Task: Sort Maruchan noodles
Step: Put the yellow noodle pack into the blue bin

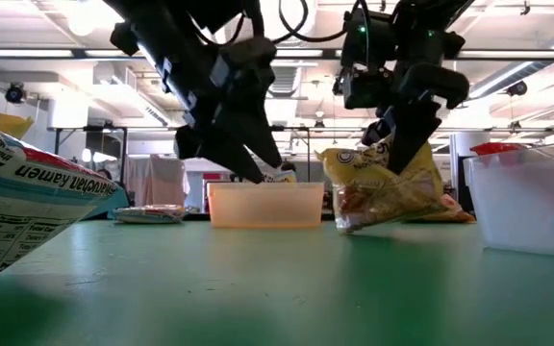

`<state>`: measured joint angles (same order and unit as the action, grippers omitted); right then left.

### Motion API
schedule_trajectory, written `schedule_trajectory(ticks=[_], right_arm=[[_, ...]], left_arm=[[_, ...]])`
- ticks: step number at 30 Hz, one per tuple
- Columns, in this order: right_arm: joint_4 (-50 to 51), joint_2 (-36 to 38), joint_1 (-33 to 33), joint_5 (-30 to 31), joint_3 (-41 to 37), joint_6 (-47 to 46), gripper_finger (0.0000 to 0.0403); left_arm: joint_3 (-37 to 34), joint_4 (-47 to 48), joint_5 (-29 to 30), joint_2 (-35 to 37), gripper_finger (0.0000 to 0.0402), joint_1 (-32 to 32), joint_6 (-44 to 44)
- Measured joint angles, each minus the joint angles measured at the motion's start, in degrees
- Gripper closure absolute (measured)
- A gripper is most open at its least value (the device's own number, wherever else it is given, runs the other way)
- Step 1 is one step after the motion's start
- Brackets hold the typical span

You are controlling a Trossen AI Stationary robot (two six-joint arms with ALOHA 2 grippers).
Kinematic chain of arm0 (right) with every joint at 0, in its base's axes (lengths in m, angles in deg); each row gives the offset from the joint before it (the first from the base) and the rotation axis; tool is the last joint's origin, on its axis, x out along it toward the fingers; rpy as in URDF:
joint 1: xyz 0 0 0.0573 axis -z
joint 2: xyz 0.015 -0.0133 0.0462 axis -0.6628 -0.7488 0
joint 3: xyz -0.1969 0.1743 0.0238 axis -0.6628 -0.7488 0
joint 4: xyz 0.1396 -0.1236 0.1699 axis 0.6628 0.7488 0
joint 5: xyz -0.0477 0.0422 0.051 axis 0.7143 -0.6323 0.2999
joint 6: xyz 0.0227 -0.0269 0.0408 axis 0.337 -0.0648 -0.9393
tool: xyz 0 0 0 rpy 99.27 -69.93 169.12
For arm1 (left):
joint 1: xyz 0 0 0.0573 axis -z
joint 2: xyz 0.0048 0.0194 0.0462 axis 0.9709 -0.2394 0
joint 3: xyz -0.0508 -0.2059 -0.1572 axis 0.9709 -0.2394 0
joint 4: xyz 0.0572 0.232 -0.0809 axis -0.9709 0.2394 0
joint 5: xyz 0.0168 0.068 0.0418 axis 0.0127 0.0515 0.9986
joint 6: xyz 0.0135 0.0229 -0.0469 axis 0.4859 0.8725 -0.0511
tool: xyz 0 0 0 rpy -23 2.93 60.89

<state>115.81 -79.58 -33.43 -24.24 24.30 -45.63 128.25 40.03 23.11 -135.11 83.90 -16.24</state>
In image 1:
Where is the ceiling air vent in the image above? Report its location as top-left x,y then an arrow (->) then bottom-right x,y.
269,64 -> 303,98

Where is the black metal frame stand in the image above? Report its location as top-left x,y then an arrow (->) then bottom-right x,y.
48,125 -> 129,193

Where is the clear plastic bin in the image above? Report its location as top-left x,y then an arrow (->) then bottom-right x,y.
463,138 -> 554,260

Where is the Maruchan beef ramen pack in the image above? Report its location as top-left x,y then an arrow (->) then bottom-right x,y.
112,204 -> 189,226
263,168 -> 300,185
0,90 -> 130,287

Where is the orange translucent plastic bin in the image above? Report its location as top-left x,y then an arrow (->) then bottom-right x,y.
206,181 -> 326,230

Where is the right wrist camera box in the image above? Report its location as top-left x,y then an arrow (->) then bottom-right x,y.
340,65 -> 397,111

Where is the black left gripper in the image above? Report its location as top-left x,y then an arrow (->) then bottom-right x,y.
161,37 -> 284,185

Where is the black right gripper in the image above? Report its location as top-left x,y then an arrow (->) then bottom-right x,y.
361,18 -> 470,175

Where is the black ceiling-hung camera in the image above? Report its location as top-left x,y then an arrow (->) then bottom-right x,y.
4,81 -> 27,105
504,80 -> 529,98

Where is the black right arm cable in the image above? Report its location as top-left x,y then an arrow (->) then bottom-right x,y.
276,0 -> 372,44

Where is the beige hanging cloth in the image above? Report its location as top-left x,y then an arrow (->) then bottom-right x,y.
122,154 -> 190,209

